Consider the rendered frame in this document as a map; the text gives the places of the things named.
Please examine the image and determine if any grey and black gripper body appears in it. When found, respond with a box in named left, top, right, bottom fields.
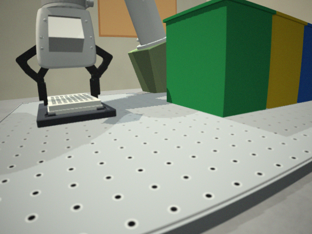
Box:
left=36, top=2, right=97, bottom=69

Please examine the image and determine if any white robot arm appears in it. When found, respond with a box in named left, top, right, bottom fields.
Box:
left=41, top=0, right=166, bottom=53

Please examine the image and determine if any blue open-top bin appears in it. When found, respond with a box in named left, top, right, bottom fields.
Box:
left=297, top=23, right=312, bottom=103

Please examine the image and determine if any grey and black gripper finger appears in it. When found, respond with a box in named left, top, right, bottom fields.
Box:
left=16, top=45, right=49, bottom=106
left=85, top=45, right=113, bottom=98

